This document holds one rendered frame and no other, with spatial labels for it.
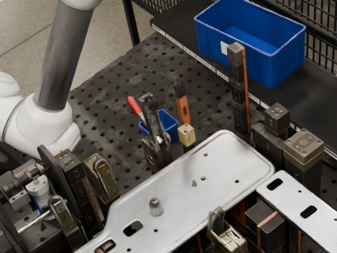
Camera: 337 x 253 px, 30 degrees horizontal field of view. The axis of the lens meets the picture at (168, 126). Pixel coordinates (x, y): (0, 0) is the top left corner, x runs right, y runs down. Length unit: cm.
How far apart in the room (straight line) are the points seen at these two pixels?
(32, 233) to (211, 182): 50
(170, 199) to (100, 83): 94
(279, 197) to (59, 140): 73
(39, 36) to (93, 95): 165
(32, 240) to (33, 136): 39
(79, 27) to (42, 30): 233
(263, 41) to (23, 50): 223
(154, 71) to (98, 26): 154
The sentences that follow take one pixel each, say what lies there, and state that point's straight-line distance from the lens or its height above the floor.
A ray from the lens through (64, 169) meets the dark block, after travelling 165.
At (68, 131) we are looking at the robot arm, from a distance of 200.
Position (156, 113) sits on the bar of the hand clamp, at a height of 116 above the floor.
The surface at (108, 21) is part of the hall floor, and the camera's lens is 401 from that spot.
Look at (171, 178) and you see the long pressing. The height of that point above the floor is 100.
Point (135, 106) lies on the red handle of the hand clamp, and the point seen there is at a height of 113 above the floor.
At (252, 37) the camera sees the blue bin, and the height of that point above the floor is 103.
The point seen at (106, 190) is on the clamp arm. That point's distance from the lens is 170.
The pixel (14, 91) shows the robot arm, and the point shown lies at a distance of 206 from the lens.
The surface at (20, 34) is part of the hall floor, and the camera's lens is 413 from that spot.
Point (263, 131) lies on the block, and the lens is 179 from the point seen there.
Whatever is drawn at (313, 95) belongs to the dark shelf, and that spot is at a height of 103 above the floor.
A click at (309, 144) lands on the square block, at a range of 168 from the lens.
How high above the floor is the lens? 231
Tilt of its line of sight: 46 degrees down
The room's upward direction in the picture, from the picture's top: 12 degrees counter-clockwise
